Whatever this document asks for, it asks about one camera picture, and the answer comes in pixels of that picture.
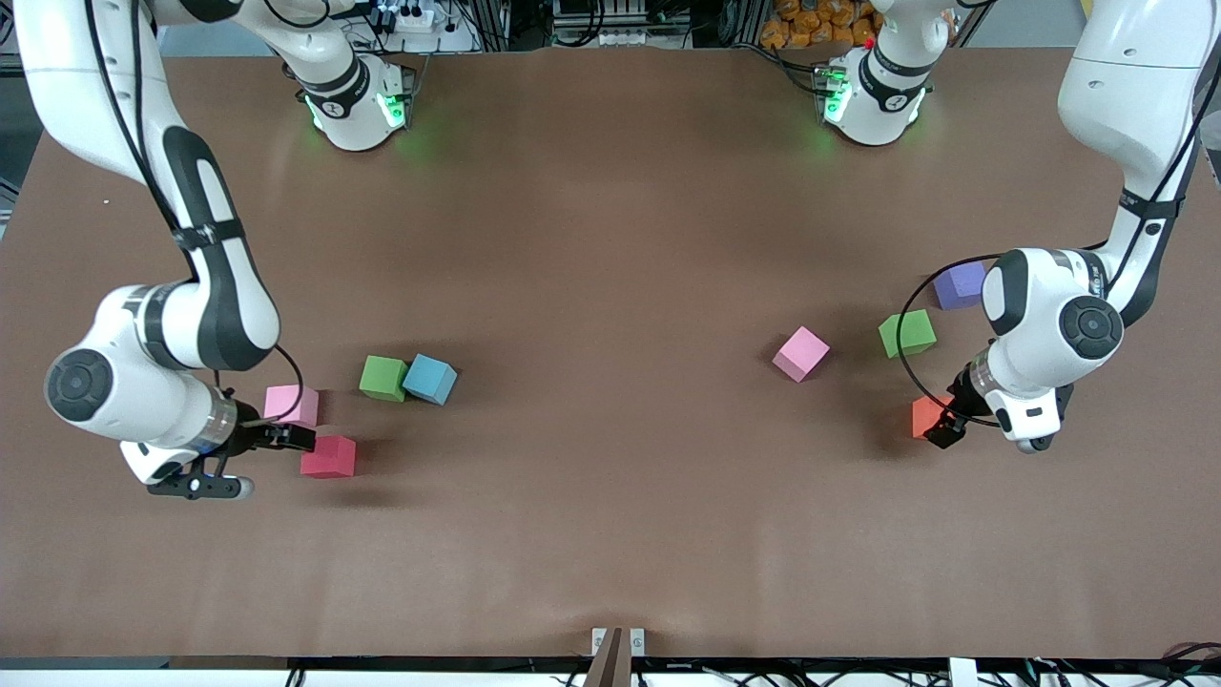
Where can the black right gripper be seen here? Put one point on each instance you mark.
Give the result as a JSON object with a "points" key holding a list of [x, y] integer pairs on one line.
{"points": [[254, 433]]}

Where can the purple foam cube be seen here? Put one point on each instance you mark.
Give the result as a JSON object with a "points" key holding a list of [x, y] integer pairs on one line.
{"points": [[958, 284]]}

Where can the white tag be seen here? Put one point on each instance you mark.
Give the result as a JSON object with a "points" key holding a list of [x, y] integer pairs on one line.
{"points": [[963, 673]]}

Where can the red foam cube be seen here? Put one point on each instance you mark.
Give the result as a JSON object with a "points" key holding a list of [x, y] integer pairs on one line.
{"points": [[329, 460]]}

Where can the green foam cube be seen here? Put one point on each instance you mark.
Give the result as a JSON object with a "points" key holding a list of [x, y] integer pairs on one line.
{"points": [[383, 379], [906, 334]]}

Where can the blue foam cube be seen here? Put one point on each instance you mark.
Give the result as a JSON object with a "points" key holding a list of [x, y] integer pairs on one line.
{"points": [[429, 380]]}

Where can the pink foam cube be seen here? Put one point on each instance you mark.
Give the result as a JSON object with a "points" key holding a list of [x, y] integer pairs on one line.
{"points": [[799, 353], [286, 401]]}

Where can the orange foam cube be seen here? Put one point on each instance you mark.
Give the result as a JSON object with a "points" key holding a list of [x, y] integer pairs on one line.
{"points": [[923, 415]]}

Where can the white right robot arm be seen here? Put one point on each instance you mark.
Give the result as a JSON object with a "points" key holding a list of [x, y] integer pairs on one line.
{"points": [[219, 296]]}

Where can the white power strip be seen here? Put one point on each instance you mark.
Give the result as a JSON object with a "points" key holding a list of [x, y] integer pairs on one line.
{"points": [[415, 17]]}

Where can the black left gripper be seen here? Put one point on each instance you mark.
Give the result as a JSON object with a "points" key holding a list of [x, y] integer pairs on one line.
{"points": [[963, 402]]}

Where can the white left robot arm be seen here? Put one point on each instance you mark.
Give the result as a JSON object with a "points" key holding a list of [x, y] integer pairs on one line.
{"points": [[1040, 324]]}

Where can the bag of orange items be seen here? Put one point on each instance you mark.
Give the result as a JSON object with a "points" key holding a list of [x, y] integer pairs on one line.
{"points": [[811, 24]]}

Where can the small metal edge bracket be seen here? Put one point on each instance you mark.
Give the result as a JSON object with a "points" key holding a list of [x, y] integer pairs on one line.
{"points": [[598, 641]]}

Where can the white connector strip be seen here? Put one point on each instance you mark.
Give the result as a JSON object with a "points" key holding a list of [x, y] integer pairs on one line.
{"points": [[603, 38]]}

